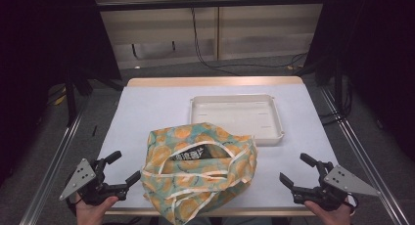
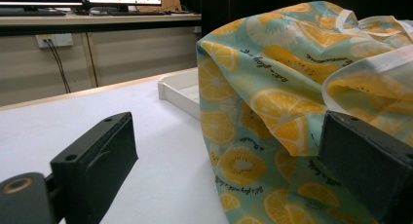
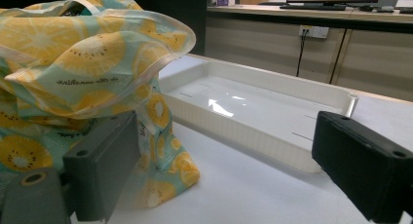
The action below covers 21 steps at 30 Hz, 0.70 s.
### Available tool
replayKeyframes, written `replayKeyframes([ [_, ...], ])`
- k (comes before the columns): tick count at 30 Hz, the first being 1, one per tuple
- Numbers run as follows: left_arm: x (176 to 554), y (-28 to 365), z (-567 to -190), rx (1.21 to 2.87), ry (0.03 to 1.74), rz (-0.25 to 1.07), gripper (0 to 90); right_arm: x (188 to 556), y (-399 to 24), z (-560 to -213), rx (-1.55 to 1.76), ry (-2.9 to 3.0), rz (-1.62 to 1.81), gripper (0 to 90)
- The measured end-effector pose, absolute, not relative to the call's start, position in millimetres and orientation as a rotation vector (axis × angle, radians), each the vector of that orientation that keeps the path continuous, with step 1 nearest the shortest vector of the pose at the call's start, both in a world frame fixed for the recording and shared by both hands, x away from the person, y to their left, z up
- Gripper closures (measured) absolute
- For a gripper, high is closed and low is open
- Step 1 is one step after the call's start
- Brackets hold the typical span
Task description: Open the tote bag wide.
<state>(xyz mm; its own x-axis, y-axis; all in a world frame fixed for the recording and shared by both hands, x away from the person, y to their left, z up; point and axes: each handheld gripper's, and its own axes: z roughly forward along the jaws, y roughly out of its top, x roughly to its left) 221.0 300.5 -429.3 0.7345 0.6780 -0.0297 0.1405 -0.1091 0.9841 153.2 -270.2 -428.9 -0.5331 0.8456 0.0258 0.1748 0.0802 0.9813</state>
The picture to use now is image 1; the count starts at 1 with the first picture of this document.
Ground black floor cables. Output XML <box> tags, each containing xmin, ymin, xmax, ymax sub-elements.
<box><xmin>319</xmin><ymin>111</ymin><xmax>345</xmax><ymax>126</ymax></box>

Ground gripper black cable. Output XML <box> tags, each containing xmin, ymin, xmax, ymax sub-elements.
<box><xmin>346</xmin><ymin>194</ymin><xmax>359</xmax><ymax>216</ymax></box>
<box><xmin>66</xmin><ymin>197</ymin><xmax>84</xmax><ymax>217</ymax></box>

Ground black horizontal bar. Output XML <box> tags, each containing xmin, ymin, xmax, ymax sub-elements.
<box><xmin>96</xmin><ymin>0</ymin><xmax>327</xmax><ymax>13</ymax></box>

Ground light wooden table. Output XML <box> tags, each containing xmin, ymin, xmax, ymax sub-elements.
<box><xmin>104</xmin><ymin>75</ymin><xmax>315</xmax><ymax>217</ymax></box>

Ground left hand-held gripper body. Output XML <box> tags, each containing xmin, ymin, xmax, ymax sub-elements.
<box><xmin>59</xmin><ymin>156</ymin><xmax>129</xmax><ymax>207</ymax></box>

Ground person's left hand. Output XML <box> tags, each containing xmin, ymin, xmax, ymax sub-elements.
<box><xmin>75</xmin><ymin>194</ymin><xmax>120</xmax><ymax>225</ymax></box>

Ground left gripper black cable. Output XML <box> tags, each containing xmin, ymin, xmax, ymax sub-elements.
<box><xmin>66</xmin><ymin>197</ymin><xmax>84</xmax><ymax>217</ymax></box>

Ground black curtain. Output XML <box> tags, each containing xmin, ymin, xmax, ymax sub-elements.
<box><xmin>0</xmin><ymin>0</ymin><xmax>122</xmax><ymax>187</ymax></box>
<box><xmin>304</xmin><ymin>0</ymin><xmax>415</xmax><ymax>160</ymax></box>

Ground person's grey trousers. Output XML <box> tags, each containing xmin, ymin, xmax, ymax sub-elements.
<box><xmin>199</xmin><ymin>216</ymin><xmax>273</xmax><ymax>225</ymax></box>

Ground white table cover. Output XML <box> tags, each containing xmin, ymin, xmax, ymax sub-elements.
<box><xmin>97</xmin><ymin>83</ymin><xmax>356</xmax><ymax>209</ymax></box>

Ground black metal stand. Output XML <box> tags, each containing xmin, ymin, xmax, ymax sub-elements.
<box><xmin>63</xmin><ymin>67</ymin><xmax>125</xmax><ymax>126</ymax></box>

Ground person's right hand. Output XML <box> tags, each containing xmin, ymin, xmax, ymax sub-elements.
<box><xmin>303</xmin><ymin>199</ymin><xmax>355</xmax><ymax>225</ymax></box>

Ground white plastic tray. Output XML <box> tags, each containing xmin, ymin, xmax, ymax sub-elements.
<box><xmin>188</xmin><ymin>93</ymin><xmax>285</xmax><ymax>147</ymax></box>

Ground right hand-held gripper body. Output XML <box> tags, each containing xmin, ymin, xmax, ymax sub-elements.
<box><xmin>292</xmin><ymin>160</ymin><xmax>382</xmax><ymax>212</ymax></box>

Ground aluminium floor rail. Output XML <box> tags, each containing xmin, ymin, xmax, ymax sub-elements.
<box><xmin>321</xmin><ymin>86</ymin><xmax>409</xmax><ymax>225</ymax></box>
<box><xmin>19</xmin><ymin>104</ymin><xmax>89</xmax><ymax>225</ymax></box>

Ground black wall cable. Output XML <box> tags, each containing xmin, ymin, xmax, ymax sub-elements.
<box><xmin>190</xmin><ymin>7</ymin><xmax>309</xmax><ymax>76</ymax></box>

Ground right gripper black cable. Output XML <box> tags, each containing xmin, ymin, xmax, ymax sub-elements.
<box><xmin>346</xmin><ymin>194</ymin><xmax>359</xmax><ymax>216</ymax></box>

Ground orange-print fabric bag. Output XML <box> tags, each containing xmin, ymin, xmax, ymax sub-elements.
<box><xmin>140</xmin><ymin>121</ymin><xmax>258</xmax><ymax>225</ymax></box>

